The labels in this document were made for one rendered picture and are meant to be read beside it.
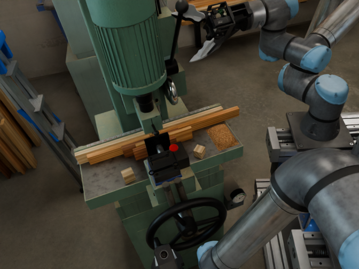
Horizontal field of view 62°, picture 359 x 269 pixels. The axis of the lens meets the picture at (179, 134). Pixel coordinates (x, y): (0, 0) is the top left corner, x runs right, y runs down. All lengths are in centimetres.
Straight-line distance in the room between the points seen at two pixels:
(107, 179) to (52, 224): 119
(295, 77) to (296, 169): 75
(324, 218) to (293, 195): 8
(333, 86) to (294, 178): 72
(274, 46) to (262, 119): 165
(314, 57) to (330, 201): 51
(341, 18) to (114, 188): 88
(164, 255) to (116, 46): 56
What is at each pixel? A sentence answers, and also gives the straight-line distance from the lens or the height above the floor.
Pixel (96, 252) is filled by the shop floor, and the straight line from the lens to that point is 203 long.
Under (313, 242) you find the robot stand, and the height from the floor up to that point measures 76.
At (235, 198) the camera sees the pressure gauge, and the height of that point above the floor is 66.
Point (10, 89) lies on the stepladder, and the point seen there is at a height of 93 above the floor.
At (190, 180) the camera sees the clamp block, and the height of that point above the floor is 94.
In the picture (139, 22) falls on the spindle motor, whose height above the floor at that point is 142.
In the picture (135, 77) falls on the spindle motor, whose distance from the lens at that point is 88.
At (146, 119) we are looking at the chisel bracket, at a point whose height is 107.
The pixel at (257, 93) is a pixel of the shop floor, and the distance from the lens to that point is 285.
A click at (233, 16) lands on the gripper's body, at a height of 139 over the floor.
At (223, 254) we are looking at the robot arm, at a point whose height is 107.
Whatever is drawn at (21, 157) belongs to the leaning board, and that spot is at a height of 14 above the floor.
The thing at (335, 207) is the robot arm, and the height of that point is 134.
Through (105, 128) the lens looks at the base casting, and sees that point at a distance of 145.
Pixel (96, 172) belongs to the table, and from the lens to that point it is 115.
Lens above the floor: 174
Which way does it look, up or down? 45 degrees down
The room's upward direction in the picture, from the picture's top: 9 degrees counter-clockwise
